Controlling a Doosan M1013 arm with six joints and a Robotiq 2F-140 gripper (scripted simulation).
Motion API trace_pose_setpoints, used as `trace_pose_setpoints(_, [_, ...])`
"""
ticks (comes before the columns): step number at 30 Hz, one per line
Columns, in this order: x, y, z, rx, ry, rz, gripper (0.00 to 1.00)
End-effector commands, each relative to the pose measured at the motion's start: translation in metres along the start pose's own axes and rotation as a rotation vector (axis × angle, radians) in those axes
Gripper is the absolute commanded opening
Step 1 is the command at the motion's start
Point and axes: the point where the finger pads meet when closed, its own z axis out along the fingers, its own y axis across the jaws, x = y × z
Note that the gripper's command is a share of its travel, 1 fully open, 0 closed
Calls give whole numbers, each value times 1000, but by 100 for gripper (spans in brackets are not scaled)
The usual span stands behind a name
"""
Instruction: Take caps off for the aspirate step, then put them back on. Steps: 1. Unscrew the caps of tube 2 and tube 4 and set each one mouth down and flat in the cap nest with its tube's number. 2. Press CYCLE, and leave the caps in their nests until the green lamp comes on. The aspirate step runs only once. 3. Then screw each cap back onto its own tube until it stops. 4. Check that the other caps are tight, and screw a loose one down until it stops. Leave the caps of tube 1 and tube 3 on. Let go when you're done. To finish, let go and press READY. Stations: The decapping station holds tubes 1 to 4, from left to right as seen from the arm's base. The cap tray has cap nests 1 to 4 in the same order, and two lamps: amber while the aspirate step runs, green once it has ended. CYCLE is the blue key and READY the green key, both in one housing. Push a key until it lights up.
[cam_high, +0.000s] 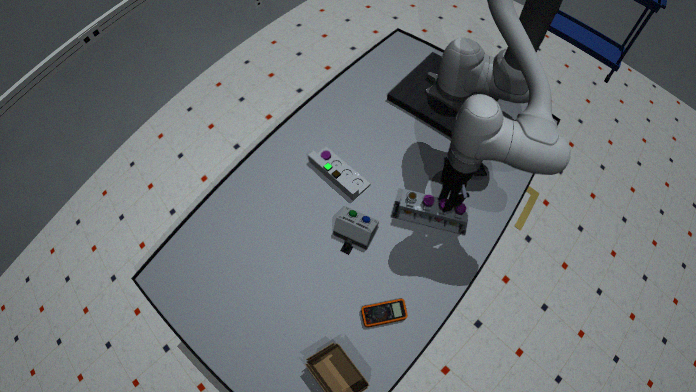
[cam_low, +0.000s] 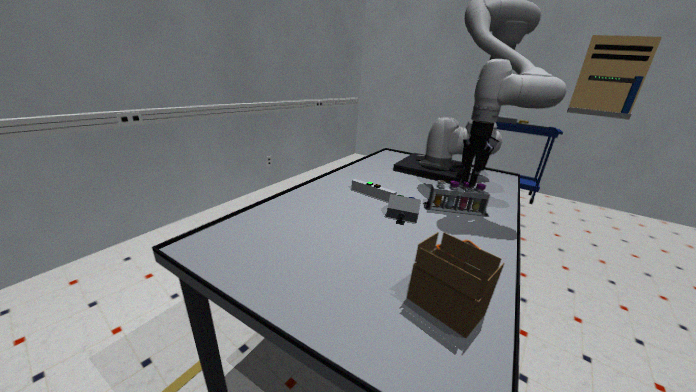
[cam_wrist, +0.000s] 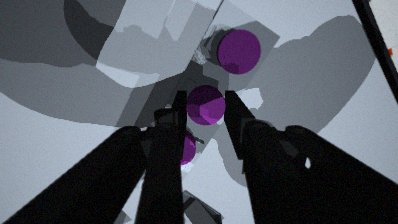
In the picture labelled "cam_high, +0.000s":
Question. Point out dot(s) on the orange digital multimeter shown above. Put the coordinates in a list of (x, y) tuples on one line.
[(384, 313)]

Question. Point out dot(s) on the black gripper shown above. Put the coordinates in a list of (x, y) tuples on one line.
[(455, 198)]

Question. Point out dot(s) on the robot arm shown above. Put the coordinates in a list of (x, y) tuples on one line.
[(531, 143)]

